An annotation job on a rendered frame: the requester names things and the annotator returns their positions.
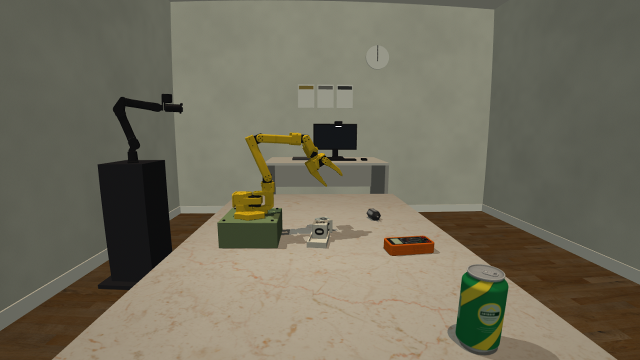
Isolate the green drink can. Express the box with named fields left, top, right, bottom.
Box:
left=455, top=264, right=509, bottom=353

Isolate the orange digital multimeter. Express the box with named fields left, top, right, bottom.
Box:
left=383, top=235, right=435, bottom=256

